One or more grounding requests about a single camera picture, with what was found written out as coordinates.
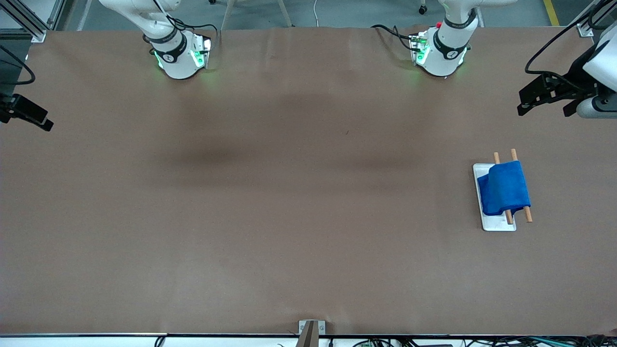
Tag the white table edge rail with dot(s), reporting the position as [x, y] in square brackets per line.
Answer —
[96, 342]

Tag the white stand legs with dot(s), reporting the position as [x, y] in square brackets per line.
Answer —
[226, 14]

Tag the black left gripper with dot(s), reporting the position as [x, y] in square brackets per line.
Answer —
[574, 85]

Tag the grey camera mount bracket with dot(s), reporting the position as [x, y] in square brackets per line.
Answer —
[311, 335]

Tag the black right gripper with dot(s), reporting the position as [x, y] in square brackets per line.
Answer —
[10, 107]

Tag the black caster wheel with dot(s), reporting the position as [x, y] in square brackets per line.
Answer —
[422, 9]

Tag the blue microfibre towel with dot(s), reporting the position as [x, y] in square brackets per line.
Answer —
[503, 188]

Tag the aluminium frame profile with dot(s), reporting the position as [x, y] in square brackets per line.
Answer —
[585, 31]
[38, 36]

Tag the brown table cover sheet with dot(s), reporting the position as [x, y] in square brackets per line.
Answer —
[308, 241]

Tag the white towel rack wooden rods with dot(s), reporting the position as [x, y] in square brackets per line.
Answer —
[496, 224]

